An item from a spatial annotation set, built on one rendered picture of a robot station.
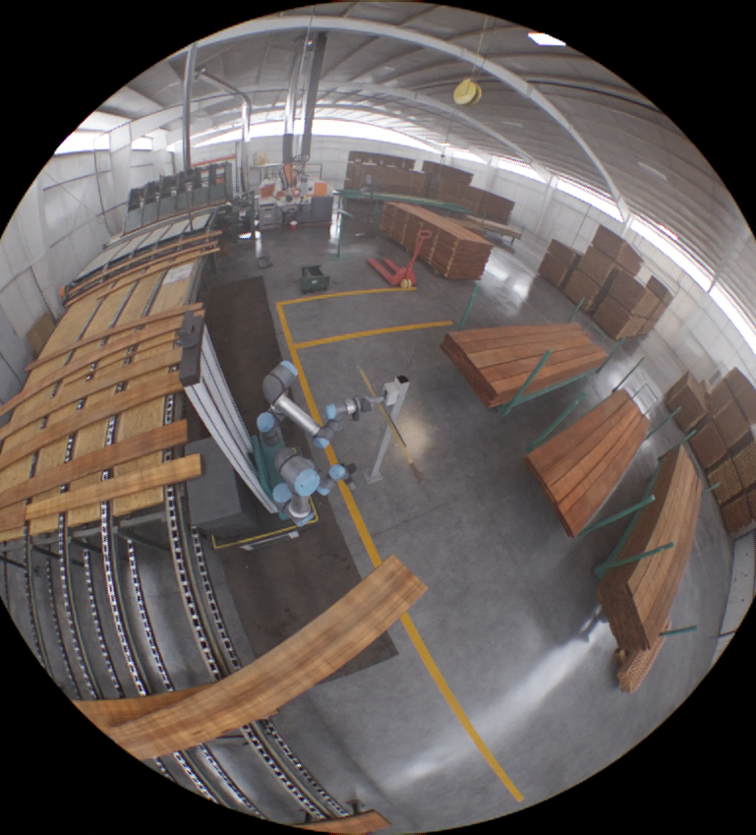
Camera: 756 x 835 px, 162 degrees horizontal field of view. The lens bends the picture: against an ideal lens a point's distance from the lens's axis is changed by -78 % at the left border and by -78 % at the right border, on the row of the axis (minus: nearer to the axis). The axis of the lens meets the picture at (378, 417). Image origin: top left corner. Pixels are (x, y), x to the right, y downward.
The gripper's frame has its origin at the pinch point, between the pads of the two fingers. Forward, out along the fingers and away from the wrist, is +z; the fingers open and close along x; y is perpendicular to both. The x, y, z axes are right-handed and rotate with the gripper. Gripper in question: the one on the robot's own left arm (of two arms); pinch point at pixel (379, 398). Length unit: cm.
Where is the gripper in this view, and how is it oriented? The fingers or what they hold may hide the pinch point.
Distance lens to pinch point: 149.5
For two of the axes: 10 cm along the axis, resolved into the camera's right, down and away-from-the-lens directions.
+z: 9.0, -2.6, 3.5
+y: -0.6, -8.7, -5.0
